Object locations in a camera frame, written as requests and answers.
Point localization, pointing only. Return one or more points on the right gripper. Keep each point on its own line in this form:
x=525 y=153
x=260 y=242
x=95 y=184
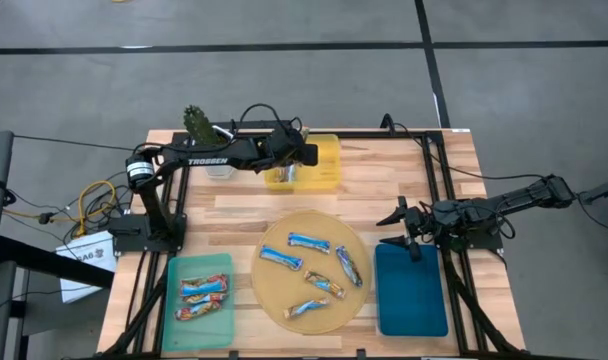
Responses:
x=420 y=221

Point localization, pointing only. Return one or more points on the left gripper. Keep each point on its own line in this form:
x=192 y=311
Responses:
x=284 y=147

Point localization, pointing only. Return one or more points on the blue white granola bar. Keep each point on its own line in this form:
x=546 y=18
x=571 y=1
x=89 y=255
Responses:
x=309 y=243
x=281 y=258

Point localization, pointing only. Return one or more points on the blue orange granola bar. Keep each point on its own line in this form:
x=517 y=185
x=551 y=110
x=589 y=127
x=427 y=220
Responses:
x=324 y=284
x=306 y=308

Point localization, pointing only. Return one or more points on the light blue granola bar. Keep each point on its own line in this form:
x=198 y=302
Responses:
x=204 y=286

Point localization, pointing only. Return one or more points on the red pink granola bar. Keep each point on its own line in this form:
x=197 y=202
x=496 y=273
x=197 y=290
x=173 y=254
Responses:
x=206 y=298

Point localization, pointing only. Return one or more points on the blue green granola bar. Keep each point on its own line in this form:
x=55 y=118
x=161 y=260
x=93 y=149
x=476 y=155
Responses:
x=196 y=310

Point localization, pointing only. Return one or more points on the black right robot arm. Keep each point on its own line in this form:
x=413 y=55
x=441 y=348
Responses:
x=509 y=200

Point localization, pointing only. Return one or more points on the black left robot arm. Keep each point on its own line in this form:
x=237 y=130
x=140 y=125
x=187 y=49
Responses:
x=209 y=160

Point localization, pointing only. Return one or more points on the dark blue Chewy granola bar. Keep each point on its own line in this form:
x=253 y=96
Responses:
x=349 y=266

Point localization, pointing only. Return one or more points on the yellow plastic bin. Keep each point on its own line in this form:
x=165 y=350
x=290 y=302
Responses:
x=326 y=170

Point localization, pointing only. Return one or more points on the blue plastic bin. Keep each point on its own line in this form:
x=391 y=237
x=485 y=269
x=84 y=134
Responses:
x=409 y=300

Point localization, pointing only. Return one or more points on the green cactus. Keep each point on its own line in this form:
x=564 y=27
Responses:
x=199 y=125

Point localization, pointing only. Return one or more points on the round woven straw placemat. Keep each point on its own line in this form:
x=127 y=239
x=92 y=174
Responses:
x=284 y=290

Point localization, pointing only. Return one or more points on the teal plastic bin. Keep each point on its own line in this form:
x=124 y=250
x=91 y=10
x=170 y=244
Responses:
x=199 y=335

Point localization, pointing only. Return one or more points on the white paper sheet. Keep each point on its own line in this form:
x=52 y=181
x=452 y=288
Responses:
x=86 y=265

